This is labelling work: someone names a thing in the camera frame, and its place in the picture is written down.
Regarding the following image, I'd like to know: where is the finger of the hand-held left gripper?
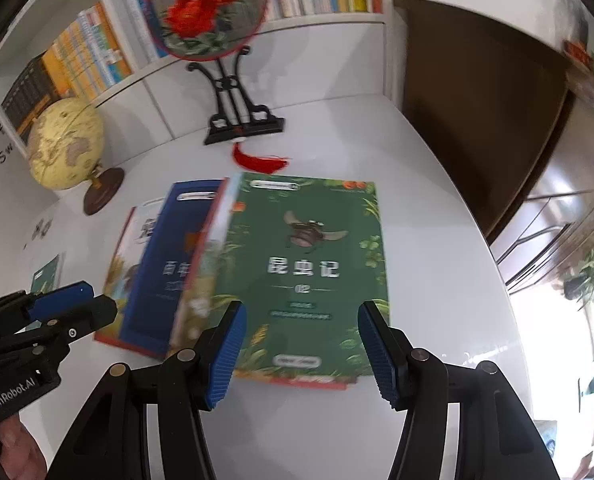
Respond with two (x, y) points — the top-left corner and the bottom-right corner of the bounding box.
(0, 282), (96, 334)
(31, 295), (119, 362)

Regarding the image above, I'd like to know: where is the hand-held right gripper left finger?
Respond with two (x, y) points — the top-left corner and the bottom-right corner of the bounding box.
(44, 300), (248, 480)

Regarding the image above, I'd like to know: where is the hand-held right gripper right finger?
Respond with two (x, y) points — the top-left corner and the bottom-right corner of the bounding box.
(358, 300), (560, 480)

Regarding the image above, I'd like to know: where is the green book with yellow flower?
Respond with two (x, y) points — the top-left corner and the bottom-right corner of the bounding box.
(30, 254), (64, 297)

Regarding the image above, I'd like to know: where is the blue book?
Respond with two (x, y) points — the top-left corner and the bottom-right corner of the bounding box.
(121, 180), (226, 359)

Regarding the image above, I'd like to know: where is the green book with beetle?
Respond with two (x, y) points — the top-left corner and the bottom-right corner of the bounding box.
(211, 172), (391, 384)

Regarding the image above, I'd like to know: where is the row of dark hardcover books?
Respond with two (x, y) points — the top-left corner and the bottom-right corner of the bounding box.
(0, 51), (61, 144)

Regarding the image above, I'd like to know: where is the row of yellow orange books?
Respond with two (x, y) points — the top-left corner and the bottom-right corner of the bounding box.
(38, 2), (134, 102)

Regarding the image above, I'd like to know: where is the person's left hand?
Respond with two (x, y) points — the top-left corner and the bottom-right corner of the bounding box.
(0, 409), (49, 480)

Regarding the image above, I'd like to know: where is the grey flower sticker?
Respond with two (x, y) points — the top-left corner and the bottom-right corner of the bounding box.
(24, 214), (54, 252)

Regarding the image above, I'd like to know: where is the beige globe on wooden base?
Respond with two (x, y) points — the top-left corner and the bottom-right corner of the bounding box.
(27, 96), (126, 217)

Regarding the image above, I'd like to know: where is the blue picture card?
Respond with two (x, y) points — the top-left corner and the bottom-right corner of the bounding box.
(533, 419), (561, 457)

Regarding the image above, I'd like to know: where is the red tassel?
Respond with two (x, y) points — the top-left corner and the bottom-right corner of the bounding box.
(231, 141), (291, 174)

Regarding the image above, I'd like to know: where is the potted spider plant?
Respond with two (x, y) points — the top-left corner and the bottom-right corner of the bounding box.
(563, 244), (594, 307)

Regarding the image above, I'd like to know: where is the black carved fan stand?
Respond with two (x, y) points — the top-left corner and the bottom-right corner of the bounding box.
(184, 45), (288, 147)

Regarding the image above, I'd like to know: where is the dark wooden panel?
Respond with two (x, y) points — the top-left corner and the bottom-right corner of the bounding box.
(392, 0), (576, 242)

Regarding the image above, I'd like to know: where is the white bookshelf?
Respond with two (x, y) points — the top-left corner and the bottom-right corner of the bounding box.
(0, 0), (394, 162)

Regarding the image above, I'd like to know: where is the round embroidered peony fan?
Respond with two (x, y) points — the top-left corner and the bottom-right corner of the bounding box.
(148, 0), (269, 59)

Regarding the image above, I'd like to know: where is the small red ornament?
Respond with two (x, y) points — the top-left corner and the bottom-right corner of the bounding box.
(561, 39), (594, 67)

